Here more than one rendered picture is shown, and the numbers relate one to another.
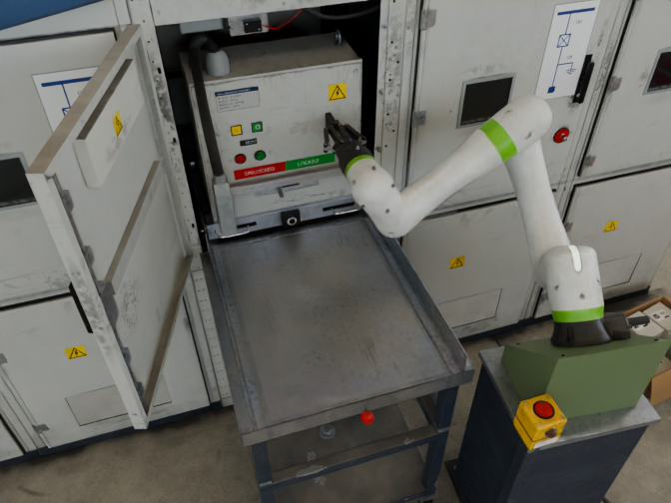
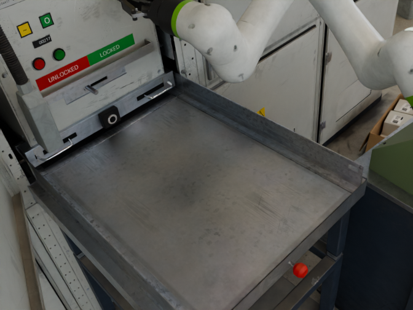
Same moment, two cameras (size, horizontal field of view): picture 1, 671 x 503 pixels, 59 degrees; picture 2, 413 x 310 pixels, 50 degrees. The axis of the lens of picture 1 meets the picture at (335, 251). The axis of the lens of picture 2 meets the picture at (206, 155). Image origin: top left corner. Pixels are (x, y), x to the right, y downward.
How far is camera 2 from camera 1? 0.63 m
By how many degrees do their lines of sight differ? 15
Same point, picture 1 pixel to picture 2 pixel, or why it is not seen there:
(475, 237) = (268, 86)
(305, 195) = (115, 88)
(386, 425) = not seen: hidden behind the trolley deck
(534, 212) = (346, 20)
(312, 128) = (104, 10)
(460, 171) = not seen: outside the picture
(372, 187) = (217, 21)
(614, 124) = not seen: outside the picture
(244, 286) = (95, 198)
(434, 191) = (268, 16)
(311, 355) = (208, 235)
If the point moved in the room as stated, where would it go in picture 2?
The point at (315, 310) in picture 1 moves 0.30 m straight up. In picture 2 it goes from (183, 191) to (163, 96)
